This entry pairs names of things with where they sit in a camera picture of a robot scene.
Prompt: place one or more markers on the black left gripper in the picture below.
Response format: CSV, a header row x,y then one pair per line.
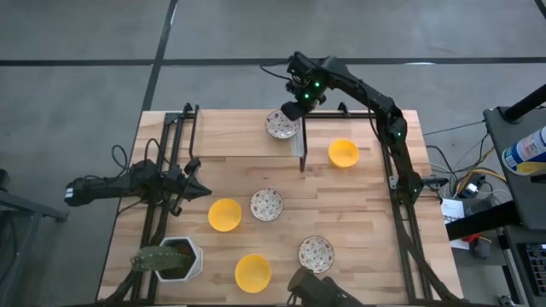
x,y
177,185

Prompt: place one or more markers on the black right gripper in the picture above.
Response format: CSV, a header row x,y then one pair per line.
x,y
309,91

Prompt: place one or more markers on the yellow plastic mini bowl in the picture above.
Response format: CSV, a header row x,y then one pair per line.
x,y
343,152
224,214
253,273

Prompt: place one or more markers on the floral patterned mini bowl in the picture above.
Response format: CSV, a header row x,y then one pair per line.
x,y
316,254
279,125
266,204

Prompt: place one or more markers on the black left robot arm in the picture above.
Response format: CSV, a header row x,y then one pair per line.
x,y
106,187

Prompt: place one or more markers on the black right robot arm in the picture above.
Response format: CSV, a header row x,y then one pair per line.
x,y
367,96

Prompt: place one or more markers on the black divider bar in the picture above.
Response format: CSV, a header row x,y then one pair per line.
x,y
303,149

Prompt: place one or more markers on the white hexagonal plant pot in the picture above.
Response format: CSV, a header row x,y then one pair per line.
x,y
198,260

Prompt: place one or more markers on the green cactus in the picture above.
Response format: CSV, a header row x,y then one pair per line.
x,y
158,258

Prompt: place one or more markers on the dark bulky object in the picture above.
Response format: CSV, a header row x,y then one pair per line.
x,y
315,290

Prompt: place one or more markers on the grey metal stand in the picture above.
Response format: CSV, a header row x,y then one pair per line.
x,y
25,209

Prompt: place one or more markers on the white paper sheet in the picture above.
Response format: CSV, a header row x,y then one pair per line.
x,y
453,210

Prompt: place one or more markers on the white power adapter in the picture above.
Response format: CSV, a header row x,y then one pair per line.
x,y
472,187

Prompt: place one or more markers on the red small object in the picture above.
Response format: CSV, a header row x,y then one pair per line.
x,y
470,238

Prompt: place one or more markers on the black cross beam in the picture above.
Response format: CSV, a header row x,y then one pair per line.
x,y
482,221

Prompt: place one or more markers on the grey cart top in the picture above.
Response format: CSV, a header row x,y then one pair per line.
x,y
512,187

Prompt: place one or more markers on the grey small object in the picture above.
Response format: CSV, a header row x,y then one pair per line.
x,y
481,248

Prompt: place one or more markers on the black pole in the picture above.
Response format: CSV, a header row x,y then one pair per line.
x,y
526,102

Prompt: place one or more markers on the white and blue spray can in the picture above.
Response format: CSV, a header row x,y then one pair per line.
x,y
526,151

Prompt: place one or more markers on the black button panel device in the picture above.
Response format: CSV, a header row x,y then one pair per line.
x,y
536,264

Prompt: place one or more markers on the black aluminium table frame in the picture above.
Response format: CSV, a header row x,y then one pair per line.
x,y
354,115

